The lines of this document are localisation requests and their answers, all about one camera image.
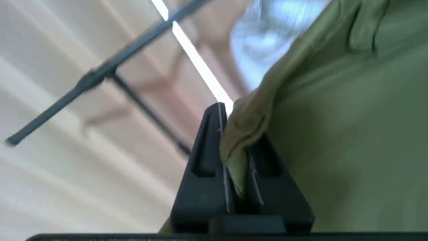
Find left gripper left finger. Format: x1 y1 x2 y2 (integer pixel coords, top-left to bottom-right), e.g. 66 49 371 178
170 102 235 234

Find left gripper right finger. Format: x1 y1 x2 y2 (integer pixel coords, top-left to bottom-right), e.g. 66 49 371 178
245 133 315 234

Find green garment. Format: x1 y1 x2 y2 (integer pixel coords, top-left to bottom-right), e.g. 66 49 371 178
158 0 428 234

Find pale grey shorts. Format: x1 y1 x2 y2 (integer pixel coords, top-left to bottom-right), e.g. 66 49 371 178
229 0 330 92

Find black clothes rack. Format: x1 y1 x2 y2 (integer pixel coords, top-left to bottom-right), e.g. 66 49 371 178
5 0 215 158

